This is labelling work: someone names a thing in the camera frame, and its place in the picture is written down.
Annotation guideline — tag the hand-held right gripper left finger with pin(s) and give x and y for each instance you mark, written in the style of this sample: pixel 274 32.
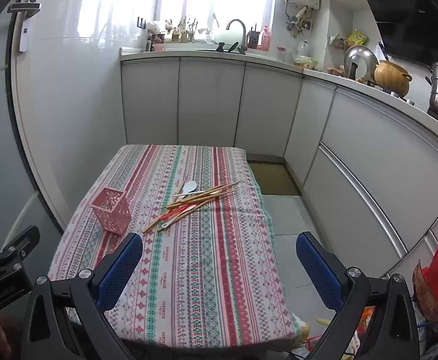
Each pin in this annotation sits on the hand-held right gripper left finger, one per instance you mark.
pixel 119 270

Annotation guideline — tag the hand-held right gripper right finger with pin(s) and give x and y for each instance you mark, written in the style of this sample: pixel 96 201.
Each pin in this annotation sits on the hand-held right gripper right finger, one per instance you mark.
pixel 318 270

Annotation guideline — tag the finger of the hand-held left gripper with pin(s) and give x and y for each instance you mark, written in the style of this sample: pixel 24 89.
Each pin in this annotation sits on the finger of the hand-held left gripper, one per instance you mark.
pixel 20 243

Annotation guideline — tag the pink lattice utensil basket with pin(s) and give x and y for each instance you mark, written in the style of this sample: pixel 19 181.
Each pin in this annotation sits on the pink lattice utensil basket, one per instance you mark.
pixel 110 213

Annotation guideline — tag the red plastic spoon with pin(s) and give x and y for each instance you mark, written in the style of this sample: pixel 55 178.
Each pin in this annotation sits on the red plastic spoon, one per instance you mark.
pixel 168 215

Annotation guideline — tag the bunch of wooden chopsticks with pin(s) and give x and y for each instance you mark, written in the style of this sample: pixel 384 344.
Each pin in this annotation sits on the bunch of wooden chopsticks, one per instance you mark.
pixel 200 197

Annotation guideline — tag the large white plastic spoon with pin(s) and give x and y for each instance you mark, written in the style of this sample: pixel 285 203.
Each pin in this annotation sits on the large white plastic spoon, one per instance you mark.
pixel 190 186

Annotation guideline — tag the striped patterned tablecloth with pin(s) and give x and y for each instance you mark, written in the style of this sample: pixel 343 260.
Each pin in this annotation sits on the striped patterned tablecloth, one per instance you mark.
pixel 204 270

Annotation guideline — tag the brown floor mat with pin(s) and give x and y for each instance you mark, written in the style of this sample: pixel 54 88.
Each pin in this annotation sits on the brown floor mat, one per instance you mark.
pixel 273 178

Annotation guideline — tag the brown crumpled bag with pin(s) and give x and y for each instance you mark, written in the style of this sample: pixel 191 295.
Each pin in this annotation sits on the brown crumpled bag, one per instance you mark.
pixel 427 296

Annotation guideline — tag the white kitchen base cabinets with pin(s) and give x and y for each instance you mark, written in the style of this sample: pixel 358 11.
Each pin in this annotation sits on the white kitchen base cabinets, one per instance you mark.
pixel 211 101

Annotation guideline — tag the orange clay pot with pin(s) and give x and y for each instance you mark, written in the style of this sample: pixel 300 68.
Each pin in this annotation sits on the orange clay pot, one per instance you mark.
pixel 391 78

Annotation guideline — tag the green cabbage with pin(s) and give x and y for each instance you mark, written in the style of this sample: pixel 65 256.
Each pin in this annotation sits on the green cabbage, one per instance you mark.
pixel 306 61

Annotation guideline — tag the steel pot lid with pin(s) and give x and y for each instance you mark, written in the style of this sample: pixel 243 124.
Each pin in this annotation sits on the steel pot lid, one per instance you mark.
pixel 361 62

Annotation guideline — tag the clear glass jar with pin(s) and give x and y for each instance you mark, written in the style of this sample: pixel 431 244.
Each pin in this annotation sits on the clear glass jar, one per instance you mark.
pixel 303 49

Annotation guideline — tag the pink cup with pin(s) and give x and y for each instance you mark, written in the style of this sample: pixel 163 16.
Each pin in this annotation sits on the pink cup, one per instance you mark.
pixel 158 47

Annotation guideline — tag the yellow snack packet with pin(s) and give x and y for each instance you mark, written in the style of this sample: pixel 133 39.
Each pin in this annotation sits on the yellow snack packet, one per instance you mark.
pixel 358 37

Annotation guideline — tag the pink dish soap bottle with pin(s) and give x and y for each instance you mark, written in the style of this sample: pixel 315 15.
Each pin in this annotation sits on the pink dish soap bottle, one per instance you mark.
pixel 264 39

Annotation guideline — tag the dark knife block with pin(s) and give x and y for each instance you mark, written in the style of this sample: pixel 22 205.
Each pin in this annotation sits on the dark knife block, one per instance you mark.
pixel 254 38

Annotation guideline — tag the windowsill potted plants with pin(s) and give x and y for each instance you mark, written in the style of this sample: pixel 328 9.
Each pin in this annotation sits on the windowsill potted plants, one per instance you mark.
pixel 183 32

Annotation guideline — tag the hanging kitchen tools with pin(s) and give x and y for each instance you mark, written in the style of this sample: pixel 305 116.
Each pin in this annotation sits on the hanging kitchen tools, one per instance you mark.
pixel 297 22

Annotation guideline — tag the pale bowl in sink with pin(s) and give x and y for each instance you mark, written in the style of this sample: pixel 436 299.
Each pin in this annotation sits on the pale bowl in sink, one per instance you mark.
pixel 222 35

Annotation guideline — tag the curved metal faucet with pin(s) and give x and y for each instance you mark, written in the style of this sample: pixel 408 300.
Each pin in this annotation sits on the curved metal faucet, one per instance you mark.
pixel 237 26

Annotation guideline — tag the black range hood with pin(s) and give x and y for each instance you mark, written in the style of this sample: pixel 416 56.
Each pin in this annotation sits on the black range hood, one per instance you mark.
pixel 410 15

